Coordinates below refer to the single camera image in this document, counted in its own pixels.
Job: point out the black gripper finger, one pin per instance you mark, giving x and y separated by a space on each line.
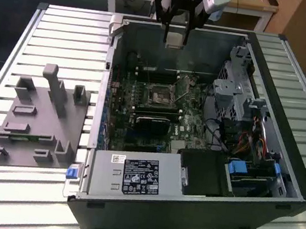
168 28
189 25

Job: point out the silver CPU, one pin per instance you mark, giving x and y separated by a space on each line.
175 40

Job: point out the metal locking lever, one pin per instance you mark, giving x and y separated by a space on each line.
181 96
148 77

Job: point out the RAM slot with white clips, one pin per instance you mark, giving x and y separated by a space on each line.
157 114
156 109
158 77
162 71

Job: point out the CPU socket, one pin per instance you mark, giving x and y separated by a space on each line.
161 97

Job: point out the grey metal drive cage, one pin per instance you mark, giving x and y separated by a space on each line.
228 88

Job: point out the green motherboard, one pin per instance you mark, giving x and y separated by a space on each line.
189 117

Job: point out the black graphics card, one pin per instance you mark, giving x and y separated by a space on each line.
151 124

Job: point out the small silver heatsink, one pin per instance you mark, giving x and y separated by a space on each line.
179 145

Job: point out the hard disk in blue carrier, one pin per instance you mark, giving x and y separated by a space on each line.
238 167

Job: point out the grey parts rack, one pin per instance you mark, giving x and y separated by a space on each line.
47 134

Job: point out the grey power supply unit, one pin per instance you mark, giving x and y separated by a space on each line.
104 176

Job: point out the blue plastic clip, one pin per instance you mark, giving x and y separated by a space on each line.
277 169
73 172

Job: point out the green RAM stick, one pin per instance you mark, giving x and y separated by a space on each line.
22 138

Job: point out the black PC case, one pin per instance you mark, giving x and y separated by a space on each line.
155 220

